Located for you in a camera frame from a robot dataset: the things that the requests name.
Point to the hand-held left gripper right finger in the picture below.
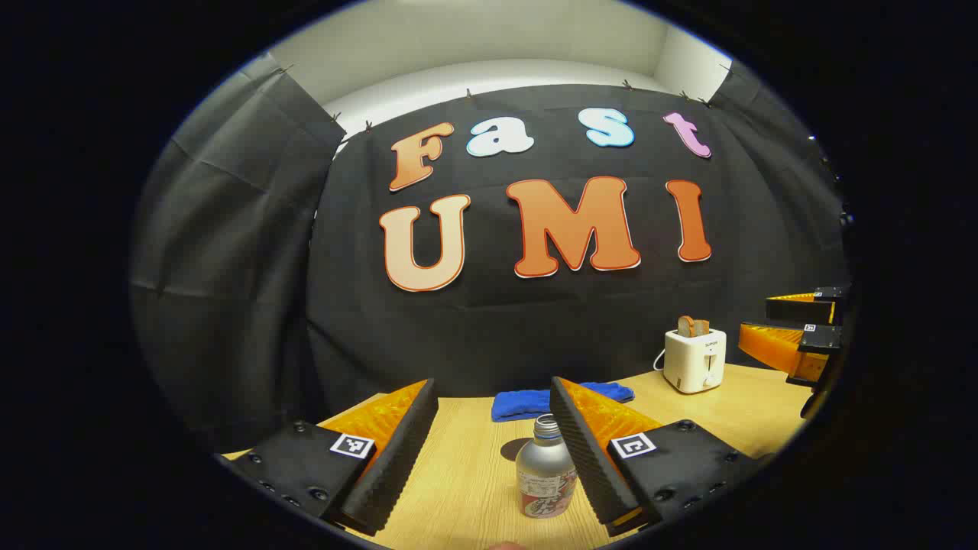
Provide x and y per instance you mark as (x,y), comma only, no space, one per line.
(584,458)

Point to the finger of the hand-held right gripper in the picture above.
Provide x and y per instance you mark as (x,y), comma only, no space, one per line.
(772,344)
(798,308)

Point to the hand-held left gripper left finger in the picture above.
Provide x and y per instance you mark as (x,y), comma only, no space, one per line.
(397,466)

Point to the silver water bottle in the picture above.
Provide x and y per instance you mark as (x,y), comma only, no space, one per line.
(539,477)

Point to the toasted bread slice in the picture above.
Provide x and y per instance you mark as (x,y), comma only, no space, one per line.
(685,327)
(702,329)

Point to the cream white toaster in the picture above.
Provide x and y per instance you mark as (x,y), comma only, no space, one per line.
(691,363)

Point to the blue towel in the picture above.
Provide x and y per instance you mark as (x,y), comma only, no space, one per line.
(519,403)

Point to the plain black side cloth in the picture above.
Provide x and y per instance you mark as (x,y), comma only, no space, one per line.
(229,267)
(779,176)

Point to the black backdrop cloth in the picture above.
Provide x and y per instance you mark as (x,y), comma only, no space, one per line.
(489,321)

